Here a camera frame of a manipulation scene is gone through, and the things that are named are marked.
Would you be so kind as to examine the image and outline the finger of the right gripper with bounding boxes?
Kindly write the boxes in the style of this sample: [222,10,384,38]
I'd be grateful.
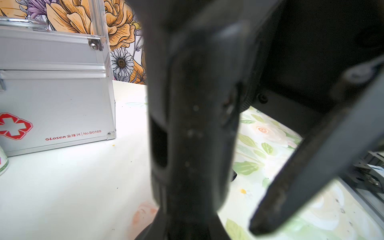
[249,71,384,236]

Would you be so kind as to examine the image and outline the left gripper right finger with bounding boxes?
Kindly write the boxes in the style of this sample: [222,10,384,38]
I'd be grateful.
[210,215,231,240]

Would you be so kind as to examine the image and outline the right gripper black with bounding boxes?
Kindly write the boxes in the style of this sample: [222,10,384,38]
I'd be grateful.
[243,1,384,135]

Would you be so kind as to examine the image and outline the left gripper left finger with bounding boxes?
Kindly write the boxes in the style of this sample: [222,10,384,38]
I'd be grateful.
[135,210,167,240]

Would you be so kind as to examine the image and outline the white bottle green cap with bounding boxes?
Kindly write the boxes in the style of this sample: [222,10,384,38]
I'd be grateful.
[0,147,9,175]

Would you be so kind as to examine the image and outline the silver aluminium first aid case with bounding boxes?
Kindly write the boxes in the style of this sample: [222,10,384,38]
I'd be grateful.
[1,17,117,157]

